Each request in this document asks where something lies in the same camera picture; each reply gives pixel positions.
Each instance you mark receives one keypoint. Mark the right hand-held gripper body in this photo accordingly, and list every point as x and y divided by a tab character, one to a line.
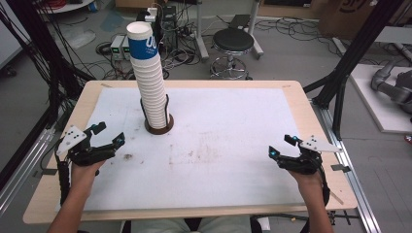
302	163

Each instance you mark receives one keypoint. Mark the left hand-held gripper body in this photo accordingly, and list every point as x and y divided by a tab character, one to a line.
82	155

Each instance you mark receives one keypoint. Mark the stack of paper cups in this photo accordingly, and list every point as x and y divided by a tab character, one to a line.
149	84

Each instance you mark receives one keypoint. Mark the person's left hand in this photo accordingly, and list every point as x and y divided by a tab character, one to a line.
85	171

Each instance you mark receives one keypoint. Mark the person's right hand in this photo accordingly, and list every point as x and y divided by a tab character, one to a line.
304	181

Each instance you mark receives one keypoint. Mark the black tape strip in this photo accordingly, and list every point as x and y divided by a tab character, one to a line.
47	172
340	168

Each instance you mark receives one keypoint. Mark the thin wooden stick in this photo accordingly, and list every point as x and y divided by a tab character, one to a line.
337	198

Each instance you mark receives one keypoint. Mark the white table mat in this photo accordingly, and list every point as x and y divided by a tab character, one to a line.
210	145

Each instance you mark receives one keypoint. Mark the grey power supply unit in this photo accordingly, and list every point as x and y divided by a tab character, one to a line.
126	50
116	47

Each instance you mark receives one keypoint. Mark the white platform board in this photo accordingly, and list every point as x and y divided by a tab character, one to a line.
372	103

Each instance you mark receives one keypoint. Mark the person's legs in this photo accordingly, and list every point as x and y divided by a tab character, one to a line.
155	226

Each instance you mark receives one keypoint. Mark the white desk leg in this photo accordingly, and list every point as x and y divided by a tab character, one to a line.
255	32
200	35

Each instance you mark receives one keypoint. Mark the black round stool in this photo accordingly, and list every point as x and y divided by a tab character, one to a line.
233	40

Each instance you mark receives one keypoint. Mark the black computer tower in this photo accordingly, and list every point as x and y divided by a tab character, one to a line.
169	27

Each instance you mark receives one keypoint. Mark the white round table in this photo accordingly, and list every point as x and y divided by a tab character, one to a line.
68	6

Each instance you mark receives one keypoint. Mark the cardboard box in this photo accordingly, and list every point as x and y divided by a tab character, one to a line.
343	19

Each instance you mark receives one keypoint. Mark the aluminium rail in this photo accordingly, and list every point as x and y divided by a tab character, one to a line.
356	187
22	168

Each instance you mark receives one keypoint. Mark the black metal frame post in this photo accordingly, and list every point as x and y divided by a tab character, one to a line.
353	55

